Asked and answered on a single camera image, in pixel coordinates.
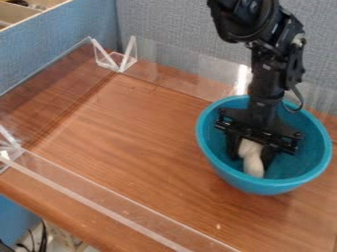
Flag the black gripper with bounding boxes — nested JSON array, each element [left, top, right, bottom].
[[215, 107, 303, 169]]

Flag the white and brown mushroom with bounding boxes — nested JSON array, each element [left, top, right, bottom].
[[238, 139, 265, 178]]

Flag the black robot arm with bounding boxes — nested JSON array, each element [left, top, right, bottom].
[[207, 0, 306, 167]]

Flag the blue plastic bowl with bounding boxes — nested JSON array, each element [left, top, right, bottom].
[[195, 94, 333, 196]]

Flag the clear acrylic back barrier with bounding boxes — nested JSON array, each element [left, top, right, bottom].
[[124, 32, 337, 116]]

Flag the clear acrylic barrier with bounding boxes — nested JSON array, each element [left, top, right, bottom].
[[124, 32, 337, 116], [0, 125, 239, 252]]

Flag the clear acrylic front barrier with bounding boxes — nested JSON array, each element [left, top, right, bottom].
[[0, 125, 239, 252]]

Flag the wooden shelf box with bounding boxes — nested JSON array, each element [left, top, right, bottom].
[[0, 0, 73, 32]]

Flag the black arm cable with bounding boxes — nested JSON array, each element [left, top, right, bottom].
[[281, 87, 305, 114]]

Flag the clear acrylic corner bracket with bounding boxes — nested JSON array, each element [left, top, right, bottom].
[[89, 35, 138, 73]]

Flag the black cables on floor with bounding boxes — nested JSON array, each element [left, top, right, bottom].
[[0, 220, 49, 252]]

